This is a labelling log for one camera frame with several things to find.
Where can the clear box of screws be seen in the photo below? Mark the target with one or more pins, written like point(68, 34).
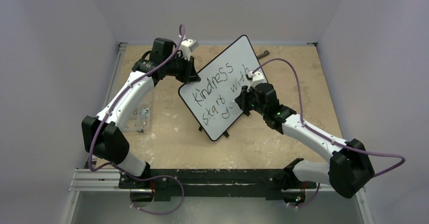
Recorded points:
point(139, 120)

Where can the black wire easel stand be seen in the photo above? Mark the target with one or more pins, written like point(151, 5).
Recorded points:
point(225, 133)

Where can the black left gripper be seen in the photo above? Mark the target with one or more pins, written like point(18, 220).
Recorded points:
point(190, 75)

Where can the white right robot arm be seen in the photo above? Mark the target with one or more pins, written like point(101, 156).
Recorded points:
point(347, 168)

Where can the grey metal T-shaped pipe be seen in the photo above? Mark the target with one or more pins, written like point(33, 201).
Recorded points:
point(263, 54)

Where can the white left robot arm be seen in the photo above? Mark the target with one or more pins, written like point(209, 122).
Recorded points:
point(103, 134)

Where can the white whiteboard black frame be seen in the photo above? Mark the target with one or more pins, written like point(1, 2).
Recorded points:
point(221, 82)

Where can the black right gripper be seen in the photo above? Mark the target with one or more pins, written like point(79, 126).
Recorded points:
point(246, 99)

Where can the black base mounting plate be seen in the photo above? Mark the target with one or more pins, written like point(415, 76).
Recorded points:
point(271, 184)

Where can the aluminium extrusion rail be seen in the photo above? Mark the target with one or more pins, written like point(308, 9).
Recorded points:
point(103, 180)

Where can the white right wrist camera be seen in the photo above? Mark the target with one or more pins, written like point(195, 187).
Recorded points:
point(255, 78)

